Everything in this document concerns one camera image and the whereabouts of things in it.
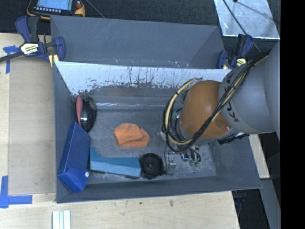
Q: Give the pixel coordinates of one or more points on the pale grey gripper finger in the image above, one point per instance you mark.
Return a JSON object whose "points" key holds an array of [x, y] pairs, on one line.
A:
{"points": [[172, 167]]}

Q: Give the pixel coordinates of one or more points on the black round ribbed disc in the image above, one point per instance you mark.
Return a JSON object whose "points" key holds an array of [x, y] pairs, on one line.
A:
{"points": [[151, 166]]}

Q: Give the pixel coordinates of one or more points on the orange cloth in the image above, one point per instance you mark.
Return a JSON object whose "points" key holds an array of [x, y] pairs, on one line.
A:
{"points": [[131, 136]]}

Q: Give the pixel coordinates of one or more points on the teal angled foam block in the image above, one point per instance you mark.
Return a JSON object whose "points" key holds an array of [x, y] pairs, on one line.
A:
{"points": [[114, 164]]}

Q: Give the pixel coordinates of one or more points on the dark blue cardboard box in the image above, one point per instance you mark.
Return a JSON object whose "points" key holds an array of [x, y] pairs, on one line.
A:
{"points": [[75, 151]]}

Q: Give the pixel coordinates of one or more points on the black glossy oval object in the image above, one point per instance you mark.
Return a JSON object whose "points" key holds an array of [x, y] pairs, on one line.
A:
{"points": [[88, 114]]}

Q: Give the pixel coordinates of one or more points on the red-brown flat oval piece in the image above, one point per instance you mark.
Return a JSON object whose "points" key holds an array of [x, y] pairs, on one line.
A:
{"points": [[79, 108]]}

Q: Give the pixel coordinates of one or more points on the grey metal bin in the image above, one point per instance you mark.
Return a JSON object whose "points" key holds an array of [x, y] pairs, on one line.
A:
{"points": [[133, 42]]}

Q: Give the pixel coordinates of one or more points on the pale wood board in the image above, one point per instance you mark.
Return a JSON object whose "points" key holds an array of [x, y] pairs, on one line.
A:
{"points": [[31, 128]]}

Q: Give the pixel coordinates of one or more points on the black cylinder on white bracket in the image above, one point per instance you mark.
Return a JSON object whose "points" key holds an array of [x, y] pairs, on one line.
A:
{"points": [[230, 139]]}

